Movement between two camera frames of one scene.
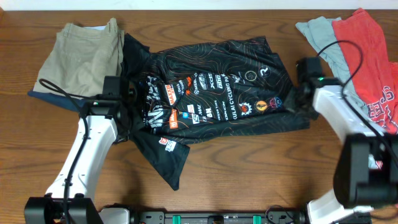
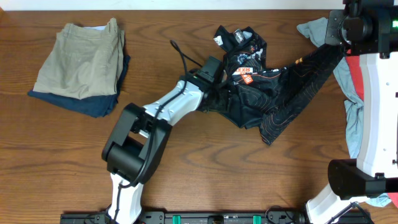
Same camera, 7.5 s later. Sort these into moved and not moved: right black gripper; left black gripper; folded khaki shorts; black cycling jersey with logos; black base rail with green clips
Moved: right black gripper; black cycling jersey with logos; left black gripper
Not moved: folded khaki shorts; black base rail with green clips
